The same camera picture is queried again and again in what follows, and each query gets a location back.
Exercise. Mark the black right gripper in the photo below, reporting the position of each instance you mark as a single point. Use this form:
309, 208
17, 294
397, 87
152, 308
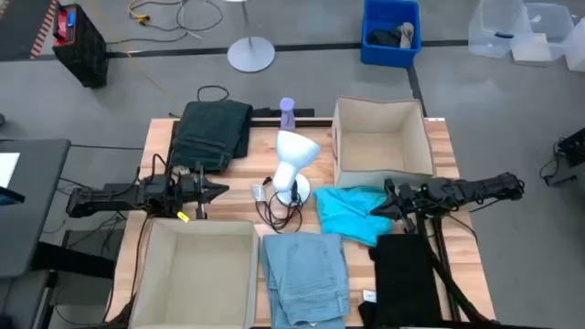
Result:
407, 198

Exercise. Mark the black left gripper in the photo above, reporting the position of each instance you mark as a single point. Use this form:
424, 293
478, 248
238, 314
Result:
187, 187

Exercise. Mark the teal shirt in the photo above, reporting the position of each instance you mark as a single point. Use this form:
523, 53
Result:
347, 215

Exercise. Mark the dark green jeans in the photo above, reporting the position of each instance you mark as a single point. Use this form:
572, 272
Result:
210, 132

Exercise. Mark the black trousers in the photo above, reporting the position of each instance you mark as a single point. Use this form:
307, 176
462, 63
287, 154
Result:
404, 279

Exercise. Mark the light blue jeans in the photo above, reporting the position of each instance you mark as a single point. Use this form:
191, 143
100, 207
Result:
306, 279

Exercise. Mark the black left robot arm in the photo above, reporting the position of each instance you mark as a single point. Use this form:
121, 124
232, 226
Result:
114, 194

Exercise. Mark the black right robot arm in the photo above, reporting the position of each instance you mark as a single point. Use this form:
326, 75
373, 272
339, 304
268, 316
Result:
471, 187

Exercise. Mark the yellow tag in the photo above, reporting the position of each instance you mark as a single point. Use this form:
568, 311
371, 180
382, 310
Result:
183, 216

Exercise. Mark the beige fabric storage box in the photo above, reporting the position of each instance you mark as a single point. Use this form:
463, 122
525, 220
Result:
201, 279
379, 155

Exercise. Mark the white desk lamp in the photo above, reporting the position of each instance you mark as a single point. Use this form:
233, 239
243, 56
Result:
292, 155

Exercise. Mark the purple spray bottle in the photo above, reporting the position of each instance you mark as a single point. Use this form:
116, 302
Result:
287, 114

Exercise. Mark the grey round floor stand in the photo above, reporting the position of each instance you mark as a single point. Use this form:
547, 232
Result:
251, 55

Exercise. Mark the blue plastic bin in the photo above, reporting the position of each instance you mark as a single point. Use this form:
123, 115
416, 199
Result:
388, 57

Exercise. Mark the black support beam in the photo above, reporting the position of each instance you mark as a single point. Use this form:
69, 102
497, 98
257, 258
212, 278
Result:
73, 260

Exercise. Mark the dark cloth in bin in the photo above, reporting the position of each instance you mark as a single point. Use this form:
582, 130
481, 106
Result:
384, 38

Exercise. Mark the beige cloth in bin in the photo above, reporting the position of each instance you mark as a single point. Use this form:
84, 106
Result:
407, 36

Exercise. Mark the black desk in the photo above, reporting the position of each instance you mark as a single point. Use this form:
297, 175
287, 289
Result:
32, 228

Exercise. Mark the black case with red top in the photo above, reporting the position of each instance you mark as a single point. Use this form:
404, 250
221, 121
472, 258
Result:
84, 55

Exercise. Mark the white paper sheet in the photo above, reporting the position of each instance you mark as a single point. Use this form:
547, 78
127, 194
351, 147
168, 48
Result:
7, 169

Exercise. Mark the clear plastic storage bin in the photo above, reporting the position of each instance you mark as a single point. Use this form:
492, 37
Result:
493, 27
546, 27
576, 52

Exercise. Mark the black mat orange striped edge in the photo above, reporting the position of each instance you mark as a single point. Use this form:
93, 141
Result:
18, 27

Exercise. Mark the black metal frame strut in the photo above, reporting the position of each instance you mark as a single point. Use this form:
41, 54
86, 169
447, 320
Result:
450, 279

